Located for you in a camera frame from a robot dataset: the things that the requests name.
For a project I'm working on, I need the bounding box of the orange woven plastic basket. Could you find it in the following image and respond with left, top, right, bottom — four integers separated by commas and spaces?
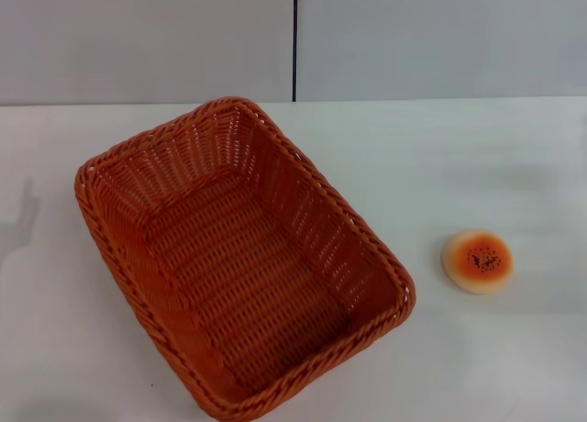
73, 95, 417, 422

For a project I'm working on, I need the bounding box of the round bun with orange centre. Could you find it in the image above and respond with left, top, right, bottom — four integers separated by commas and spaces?
440, 228, 514, 296

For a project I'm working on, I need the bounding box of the black vertical wall strip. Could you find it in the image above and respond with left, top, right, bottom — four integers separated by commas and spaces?
290, 0, 300, 104

